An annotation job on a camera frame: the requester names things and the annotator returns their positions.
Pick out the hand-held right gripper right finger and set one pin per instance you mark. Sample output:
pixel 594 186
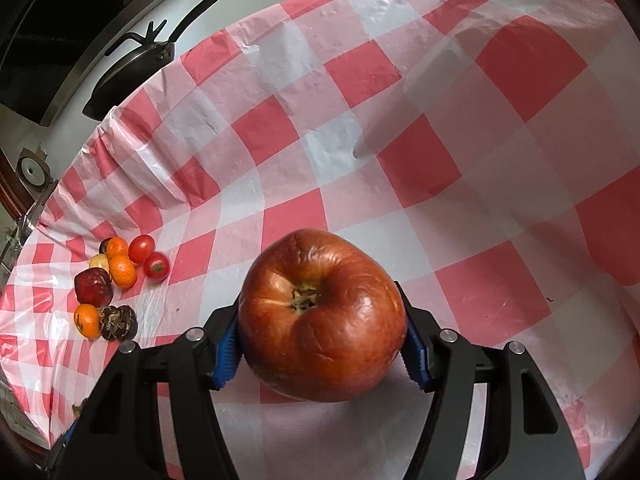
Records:
pixel 417 360

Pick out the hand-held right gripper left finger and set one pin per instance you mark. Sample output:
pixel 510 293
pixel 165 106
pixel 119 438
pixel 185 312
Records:
pixel 227 355

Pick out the red white checkered tablecloth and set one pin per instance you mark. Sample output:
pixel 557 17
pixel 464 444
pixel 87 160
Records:
pixel 350 135

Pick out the dark brown wrinkled fruit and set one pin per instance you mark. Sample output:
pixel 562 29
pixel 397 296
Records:
pixel 119 323

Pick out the small yellow fruit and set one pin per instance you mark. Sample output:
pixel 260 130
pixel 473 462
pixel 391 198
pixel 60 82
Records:
pixel 99 262

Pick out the small orange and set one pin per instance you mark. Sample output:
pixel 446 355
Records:
pixel 86 320
pixel 118 248
pixel 122 271

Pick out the red cherry tomato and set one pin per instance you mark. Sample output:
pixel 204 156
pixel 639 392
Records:
pixel 140 248
pixel 156 265

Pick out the small dark round fruit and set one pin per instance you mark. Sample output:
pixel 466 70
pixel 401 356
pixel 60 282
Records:
pixel 104 246

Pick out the large red apple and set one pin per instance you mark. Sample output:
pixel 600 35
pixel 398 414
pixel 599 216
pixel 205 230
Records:
pixel 320 320

